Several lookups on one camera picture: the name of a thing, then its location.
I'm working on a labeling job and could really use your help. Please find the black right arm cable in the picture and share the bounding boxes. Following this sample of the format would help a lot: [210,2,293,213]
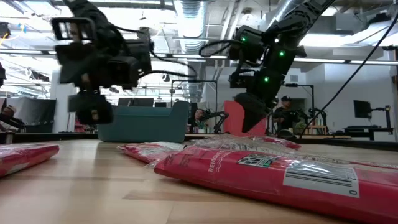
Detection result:
[198,39,239,58]

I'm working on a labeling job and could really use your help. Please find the wooden side table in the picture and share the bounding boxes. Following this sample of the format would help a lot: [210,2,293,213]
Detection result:
[305,124,328,136]

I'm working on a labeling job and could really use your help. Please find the black metal stand frame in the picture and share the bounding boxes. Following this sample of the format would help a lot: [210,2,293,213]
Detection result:
[170,79,219,108]

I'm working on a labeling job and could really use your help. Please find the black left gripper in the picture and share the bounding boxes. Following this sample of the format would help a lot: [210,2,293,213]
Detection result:
[54,40,153,126]

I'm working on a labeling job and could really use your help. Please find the teal plastic basket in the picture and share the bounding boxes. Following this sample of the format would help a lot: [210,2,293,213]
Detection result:
[96,100,191,144]

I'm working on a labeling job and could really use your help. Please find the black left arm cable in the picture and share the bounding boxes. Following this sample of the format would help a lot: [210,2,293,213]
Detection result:
[108,23,198,78]

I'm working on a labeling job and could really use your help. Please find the black desk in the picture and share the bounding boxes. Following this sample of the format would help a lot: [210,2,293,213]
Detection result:
[343,124,395,141]

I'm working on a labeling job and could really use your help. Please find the black computer monitors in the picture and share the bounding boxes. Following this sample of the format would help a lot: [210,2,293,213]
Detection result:
[117,97,155,108]

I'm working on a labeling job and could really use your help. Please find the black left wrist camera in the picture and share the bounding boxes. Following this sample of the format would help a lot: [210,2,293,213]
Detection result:
[50,16,97,43]

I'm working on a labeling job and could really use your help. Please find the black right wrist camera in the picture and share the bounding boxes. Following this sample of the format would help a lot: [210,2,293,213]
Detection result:
[229,25,266,62]

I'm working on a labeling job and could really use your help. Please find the dark partition screen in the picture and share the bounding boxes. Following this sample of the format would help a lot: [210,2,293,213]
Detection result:
[6,97,58,134]

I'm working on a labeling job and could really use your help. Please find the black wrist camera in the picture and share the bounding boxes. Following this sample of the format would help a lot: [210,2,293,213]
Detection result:
[50,16,97,43]
[229,25,266,62]

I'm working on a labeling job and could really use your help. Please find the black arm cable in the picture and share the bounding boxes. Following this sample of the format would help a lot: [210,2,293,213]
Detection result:
[108,23,198,78]
[198,39,239,58]

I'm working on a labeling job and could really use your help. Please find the silver ventilation duct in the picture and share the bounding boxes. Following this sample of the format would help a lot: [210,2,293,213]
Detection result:
[172,0,208,54]

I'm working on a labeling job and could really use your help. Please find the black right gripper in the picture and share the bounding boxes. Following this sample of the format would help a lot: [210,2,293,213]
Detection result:
[228,63,282,134]

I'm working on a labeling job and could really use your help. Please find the person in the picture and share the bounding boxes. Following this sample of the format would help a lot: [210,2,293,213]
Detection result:
[192,108,207,134]
[0,105,26,133]
[272,95,301,138]

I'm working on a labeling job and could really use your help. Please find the black monitor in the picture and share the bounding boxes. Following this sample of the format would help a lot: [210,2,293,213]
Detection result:
[353,100,373,119]

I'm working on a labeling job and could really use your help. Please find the black table supply cable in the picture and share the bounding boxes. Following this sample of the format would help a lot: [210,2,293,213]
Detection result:
[298,12,398,139]

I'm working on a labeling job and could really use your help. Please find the red popcorn bag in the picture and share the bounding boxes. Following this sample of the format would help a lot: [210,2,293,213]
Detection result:
[223,100,269,137]
[248,134,302,151]
[0,142,60,179]
[145,135,398,224]
[117,142,185,164]

